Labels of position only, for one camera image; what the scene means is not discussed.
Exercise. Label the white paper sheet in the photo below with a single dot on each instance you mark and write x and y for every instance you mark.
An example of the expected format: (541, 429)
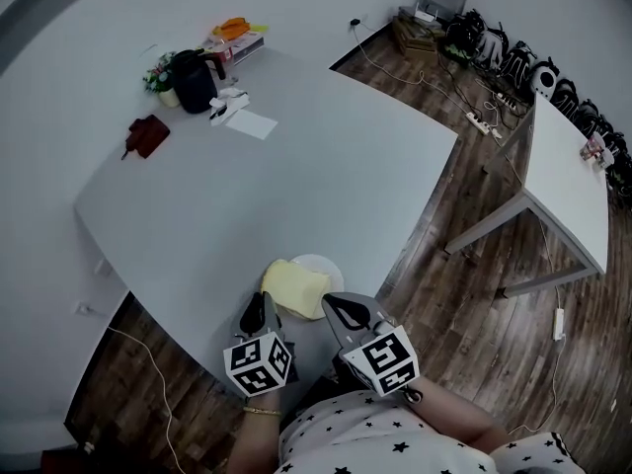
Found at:
(252, 123)

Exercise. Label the black wall plug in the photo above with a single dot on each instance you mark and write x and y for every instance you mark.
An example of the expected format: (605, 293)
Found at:
(354, 22)

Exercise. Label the crumpled white papers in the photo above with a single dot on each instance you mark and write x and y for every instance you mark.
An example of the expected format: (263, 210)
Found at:
(231, 99)

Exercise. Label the small potted flowers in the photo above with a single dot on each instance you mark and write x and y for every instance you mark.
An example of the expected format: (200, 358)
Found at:
(160, 79)

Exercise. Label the person's right forearm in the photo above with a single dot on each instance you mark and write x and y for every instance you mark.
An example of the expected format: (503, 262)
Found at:
(459, 415)

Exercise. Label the wooden crate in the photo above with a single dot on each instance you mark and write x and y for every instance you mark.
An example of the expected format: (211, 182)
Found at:
(414, 37)

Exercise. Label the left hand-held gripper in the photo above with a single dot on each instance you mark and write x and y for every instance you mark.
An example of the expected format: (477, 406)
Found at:
(256, 367)

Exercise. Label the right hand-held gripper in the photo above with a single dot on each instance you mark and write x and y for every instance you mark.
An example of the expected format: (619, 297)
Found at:
(382, 361)

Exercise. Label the brown leather pouch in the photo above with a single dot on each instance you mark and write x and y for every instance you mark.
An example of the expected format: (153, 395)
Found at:
(148, 136)

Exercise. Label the orange plastic bag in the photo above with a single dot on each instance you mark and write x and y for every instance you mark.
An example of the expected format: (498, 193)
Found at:
(233, 26)

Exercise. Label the black kettle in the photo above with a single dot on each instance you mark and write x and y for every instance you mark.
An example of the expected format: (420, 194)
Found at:
(193, 84)

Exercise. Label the white power strip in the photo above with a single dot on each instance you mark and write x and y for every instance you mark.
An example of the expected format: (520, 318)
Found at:
(507, 101)
(483, 125)

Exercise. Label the patterned paper cup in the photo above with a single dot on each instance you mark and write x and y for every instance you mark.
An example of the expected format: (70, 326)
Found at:
(595, 148)

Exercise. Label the white round plate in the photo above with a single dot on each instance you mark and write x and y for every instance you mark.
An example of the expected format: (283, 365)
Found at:
(323, 266)

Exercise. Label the row of black backpacks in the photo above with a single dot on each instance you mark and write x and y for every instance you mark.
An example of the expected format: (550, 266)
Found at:
(518, 62)

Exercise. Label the white power adapter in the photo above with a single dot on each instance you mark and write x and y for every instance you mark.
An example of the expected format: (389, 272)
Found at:
(559, 324)

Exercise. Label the white side table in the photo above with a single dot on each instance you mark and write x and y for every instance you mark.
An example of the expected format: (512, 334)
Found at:
(563, 181)

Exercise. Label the white and red box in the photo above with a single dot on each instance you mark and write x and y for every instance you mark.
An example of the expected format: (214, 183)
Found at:
(239, 48)

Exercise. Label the white router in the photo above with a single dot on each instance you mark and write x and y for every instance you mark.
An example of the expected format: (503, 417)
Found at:
(425, 15)

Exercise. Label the person's left forearm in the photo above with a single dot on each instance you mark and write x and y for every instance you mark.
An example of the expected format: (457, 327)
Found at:
(261, 427)

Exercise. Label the white star-patterned shirt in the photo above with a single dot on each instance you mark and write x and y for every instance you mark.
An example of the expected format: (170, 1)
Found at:
(375, 437)

